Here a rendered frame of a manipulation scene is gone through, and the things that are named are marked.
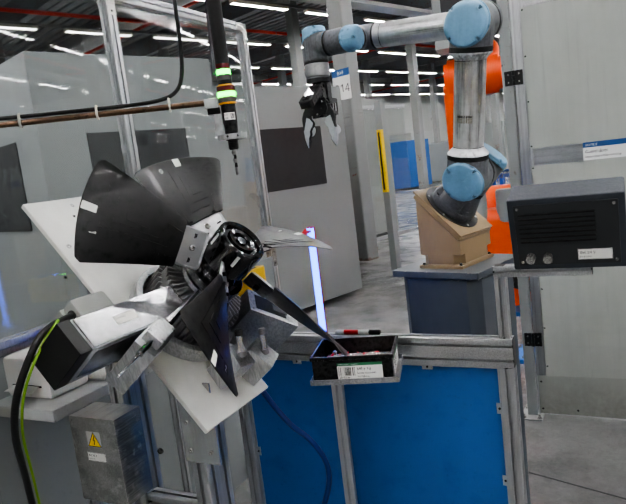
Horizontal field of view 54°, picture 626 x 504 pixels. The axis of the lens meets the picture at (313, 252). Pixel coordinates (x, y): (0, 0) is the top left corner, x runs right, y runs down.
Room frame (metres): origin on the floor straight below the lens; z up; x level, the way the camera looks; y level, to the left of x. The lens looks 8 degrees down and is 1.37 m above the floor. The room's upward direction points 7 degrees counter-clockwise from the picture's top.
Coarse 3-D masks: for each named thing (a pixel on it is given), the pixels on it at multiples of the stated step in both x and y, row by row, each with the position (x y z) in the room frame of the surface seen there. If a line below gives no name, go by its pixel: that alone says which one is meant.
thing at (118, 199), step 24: (96, 168) 1.28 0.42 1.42; (96, 192) 1.25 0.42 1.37; (120, 192) 1.28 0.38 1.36; (144, 192) 1.31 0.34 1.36; (96, 216) 1.23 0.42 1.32; (120, 216) 1.26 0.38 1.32; (144, 216) 1.29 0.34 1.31; (168, 216) 1.33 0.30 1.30; (96, 240) 1.22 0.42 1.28; (120, 240) 1.26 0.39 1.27; (144, 240) 1.29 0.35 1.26; (168, 240) 1.32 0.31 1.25; (144, 264) 1.29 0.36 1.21; (168, 264) 1.32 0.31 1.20
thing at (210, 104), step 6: (204, 102) 1.48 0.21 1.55; (210, 102) 1.48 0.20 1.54; (216, 102) 1.48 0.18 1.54; (210, 108) 1.48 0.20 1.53; (216, 108) 1.48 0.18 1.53; (210, 114) 1.48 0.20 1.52; (216, 114) 1.48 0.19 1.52; (216, 120) 1.48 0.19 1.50; (216, 126) 1.48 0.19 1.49; (222, 126) 1.48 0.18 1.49; (216, 132) 1.48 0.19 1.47; (222, 132) 1.48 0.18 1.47; (222, 138) 1.47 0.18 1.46; (228, 138) 1.47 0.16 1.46; (234, 138) 1.47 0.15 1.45; (240, 138) 1.51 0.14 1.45
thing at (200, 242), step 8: (192, 232) 1.36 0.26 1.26; (200, 232) 1.38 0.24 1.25; (184, 240) 1.35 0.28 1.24; (192, 240) 1.36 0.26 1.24; (200, 240) 1.38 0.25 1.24; (184, 248) 1.35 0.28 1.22; (200, 248) 1.37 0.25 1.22; (184, 256) 1.35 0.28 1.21; (192, 256) 1.36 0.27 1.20; (200, 256) 1.37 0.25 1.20; (184, 264) 1.35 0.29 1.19; (192, 264) 1.36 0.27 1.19
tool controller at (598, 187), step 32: (512, 192) 1.54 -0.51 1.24; (544, 192) 1.49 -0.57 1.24; (576, 192) 1.44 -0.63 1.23; (608, 192) 1.39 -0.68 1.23; (512, 224) 1.50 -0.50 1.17; (544, 224) 1.47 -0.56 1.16; (576, 224) 1.44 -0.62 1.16; (608, 224) 1.41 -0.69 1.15; (544, 256) 1.47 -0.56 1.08; (576, 256) 1.46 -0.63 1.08; (608, 256) 1.43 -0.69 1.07
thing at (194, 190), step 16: (192, 160) 1.64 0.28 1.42; (208, 160) 1.65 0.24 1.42; (144, 176) 1.57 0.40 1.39; (160, 176) 1.58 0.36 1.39; (176, 176) 1.58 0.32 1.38; (192, 176) 1.58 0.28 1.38; (208, 176) 1.59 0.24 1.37; (160, 192) 1.54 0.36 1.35; (176, 192) 1.54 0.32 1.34; (192, 192) 1.54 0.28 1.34; (208, 192) 1.54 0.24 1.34; (176, 208) 1.51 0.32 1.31; (192, 208) 1.50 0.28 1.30; (208, 208) 1.50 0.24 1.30; (192, 224) 1.47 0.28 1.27
